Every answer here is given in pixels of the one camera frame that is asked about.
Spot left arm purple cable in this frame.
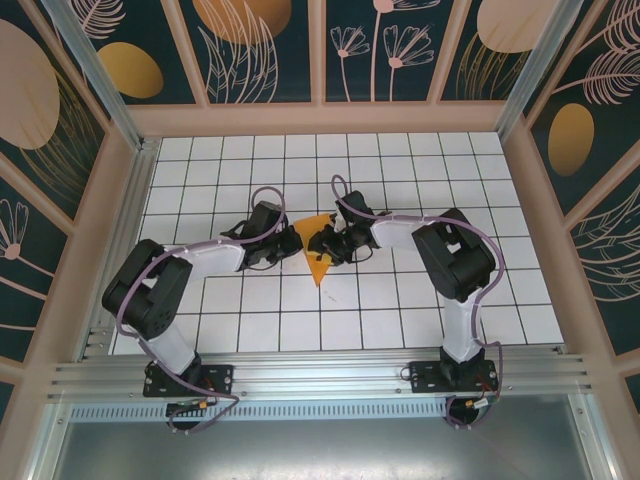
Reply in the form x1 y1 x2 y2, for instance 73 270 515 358
115 185 287 436

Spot aluminium frame post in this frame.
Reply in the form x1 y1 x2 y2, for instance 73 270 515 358
39 0 147 151
494 0 586 146

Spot slotted grey cable duct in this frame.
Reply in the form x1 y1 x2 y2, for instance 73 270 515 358
67 403 576 422

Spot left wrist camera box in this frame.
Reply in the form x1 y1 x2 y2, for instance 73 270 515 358
248 200 287 236

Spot grey sheet metal panel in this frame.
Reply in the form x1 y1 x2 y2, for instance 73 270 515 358
27 399 619 480

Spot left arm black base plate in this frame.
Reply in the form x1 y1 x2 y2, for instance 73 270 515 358
143 363 236 399

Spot long aluminium mounting rail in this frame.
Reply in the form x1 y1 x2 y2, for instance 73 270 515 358
47 344 594 401

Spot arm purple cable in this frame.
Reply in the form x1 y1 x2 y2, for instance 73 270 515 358
331 174 504 431
115 185 287 436

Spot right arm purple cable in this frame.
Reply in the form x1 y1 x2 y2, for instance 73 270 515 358
331 174 504 431

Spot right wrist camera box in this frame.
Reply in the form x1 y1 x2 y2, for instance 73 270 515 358
338 189 375 221

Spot aluminium side rail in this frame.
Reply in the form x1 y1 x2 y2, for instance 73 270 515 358
77 137 162 361

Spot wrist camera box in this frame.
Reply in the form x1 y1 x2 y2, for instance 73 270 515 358
338 189 375 221
248 200 287 236

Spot orange paper sheet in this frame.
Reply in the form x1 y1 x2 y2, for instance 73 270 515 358
292 213 338 290

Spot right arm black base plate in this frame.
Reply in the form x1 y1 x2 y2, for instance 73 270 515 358
408 358 500 394

